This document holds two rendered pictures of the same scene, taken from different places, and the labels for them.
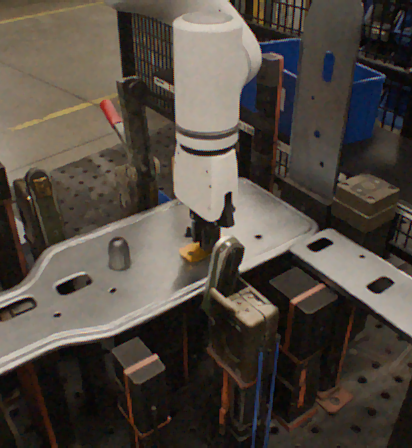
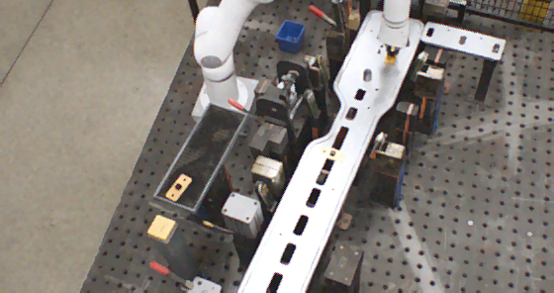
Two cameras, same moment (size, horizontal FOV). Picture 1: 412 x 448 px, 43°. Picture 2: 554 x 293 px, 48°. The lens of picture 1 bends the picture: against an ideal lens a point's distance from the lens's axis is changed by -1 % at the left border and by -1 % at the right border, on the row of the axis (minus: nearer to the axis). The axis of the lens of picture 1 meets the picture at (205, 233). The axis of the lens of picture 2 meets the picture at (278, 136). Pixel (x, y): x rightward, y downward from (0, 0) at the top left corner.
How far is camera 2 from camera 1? 1.68 m
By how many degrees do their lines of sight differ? 26
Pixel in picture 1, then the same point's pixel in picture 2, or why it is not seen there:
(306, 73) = not seen: outside the picture
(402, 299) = (473, 43)
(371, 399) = (457, 80)
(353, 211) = (435, 11)
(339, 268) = (444, 40)
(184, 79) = (396, 8)
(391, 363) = (455, 60)
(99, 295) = (374, 93)
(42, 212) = (323, 72)
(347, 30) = not seen: outside the picture
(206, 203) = (402, 42)
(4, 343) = (363, 126)
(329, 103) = not seen: outside the picture
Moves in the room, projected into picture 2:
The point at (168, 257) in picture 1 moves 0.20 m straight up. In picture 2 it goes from (381, 66) to (384, 28)
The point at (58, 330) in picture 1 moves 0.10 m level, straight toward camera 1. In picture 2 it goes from (375, 112) to (400, 126)
